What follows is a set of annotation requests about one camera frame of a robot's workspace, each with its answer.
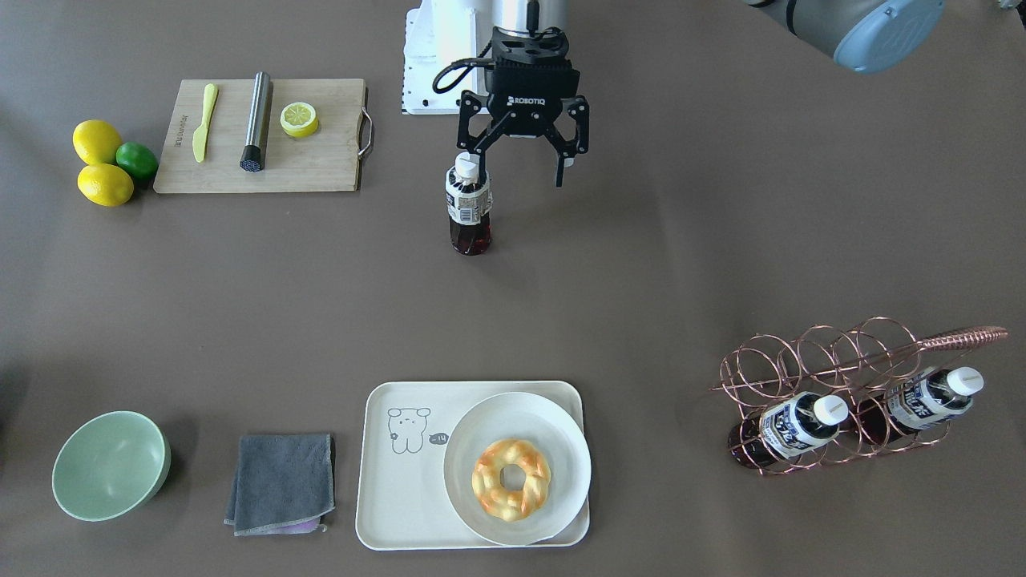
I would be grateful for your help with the cream rabbit tray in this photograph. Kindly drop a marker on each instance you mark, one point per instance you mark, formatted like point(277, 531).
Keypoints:
point(421, 441)

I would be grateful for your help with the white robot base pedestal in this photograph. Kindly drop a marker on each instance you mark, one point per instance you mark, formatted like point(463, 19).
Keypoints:
point(439, 33)

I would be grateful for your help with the yellow lemon far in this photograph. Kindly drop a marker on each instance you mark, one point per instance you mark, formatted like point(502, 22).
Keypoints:
point(96, 142)

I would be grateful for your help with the mint green bowl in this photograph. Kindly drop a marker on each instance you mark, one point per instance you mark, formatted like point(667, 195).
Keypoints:
point(109, 466)

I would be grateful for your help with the tea bottle front rack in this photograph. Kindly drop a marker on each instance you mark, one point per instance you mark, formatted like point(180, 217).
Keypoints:
point(787, 430)

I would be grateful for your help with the glazed twisted donut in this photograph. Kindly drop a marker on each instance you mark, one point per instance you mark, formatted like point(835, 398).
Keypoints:
point(511, 479)

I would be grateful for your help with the tea bottle back rack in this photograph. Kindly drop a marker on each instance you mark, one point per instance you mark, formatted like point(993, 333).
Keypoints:
point(927, 399)

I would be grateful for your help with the green lime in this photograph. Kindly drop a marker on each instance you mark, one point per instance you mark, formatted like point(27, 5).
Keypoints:
point(137, 160)

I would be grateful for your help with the grey folded cloth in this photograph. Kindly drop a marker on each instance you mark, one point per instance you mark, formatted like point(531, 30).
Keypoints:
point(283, 485)

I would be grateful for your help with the white round plate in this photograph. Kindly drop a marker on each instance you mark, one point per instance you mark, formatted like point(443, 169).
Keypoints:
point(550, 415)

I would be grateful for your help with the bamboo cutting board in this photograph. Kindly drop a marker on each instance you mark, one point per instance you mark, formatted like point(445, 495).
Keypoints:
point(328, 161)

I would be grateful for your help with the yellow lemon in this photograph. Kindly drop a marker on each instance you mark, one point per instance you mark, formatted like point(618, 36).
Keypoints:
point(96, 142)
point(105, 184)

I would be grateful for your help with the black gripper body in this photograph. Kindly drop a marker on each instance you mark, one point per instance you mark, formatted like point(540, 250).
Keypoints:
point(532, 94)

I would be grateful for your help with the tea bottle rack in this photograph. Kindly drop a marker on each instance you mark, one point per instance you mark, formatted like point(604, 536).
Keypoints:
point(927, 399)
point(787, 430)

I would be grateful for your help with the yellow lemon near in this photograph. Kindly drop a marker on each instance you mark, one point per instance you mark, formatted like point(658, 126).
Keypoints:
point(105, 184)

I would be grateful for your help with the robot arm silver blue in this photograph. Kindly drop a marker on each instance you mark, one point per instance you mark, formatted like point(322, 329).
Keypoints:
point(863, 36)

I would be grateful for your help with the tea bottle carried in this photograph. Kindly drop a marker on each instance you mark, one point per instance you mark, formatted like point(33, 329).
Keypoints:
point(469, 200)

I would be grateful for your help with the yellow plastic knife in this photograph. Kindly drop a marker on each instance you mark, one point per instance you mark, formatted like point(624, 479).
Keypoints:
point(200, 134)

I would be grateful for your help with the half lemon slice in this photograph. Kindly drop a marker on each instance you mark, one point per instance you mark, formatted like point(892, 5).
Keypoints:
point(299, 119)

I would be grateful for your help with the steel muddler black tip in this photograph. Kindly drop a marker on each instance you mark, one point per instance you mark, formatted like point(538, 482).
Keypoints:
point(257, 120)

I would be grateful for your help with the copper wire bottle rack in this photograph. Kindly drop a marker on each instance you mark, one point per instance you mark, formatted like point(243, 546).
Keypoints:
point(855, 364)

